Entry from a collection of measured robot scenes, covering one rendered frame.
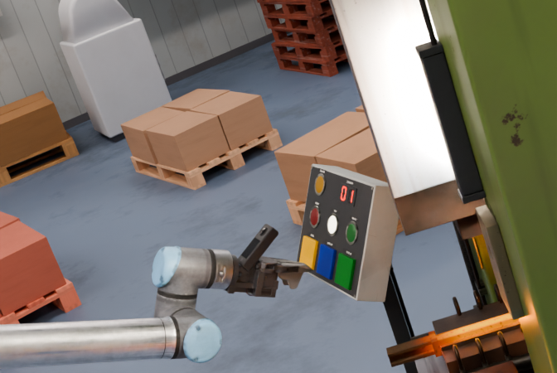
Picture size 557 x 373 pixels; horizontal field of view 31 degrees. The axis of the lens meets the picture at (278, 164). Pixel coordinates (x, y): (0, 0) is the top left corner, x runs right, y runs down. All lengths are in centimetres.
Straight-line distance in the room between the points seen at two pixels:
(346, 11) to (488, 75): 40
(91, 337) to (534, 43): 110
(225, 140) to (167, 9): 385
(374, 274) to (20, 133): 688
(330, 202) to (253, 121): 456
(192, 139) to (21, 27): 376
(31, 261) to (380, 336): 218
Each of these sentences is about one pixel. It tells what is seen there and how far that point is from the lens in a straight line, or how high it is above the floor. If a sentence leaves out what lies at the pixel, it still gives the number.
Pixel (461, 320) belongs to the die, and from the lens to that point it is 214.
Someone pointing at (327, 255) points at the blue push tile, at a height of 103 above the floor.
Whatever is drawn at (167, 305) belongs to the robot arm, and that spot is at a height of 115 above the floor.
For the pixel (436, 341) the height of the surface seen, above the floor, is 101.
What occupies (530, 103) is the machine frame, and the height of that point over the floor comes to 158.
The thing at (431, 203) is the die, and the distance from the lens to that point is 187.
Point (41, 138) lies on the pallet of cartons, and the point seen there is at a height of 27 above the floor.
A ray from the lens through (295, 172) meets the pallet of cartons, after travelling 549.
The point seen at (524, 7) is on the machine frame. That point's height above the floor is 171.
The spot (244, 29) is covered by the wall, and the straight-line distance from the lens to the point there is 1098.
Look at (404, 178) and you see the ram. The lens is 179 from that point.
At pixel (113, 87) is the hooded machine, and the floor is 46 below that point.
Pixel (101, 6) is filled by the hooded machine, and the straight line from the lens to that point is 899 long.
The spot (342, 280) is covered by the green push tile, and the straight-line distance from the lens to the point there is 246.
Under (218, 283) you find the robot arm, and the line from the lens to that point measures 229.
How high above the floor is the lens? 201
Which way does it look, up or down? 17 degrees down
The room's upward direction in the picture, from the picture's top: 19 degrees counter-clockwise
